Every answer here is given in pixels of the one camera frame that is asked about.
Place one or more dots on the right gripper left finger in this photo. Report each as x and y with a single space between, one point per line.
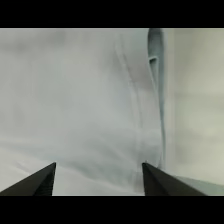
38 184

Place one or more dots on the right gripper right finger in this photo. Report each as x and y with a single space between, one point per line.
163 184

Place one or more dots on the white shirt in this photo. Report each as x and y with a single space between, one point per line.
80 110

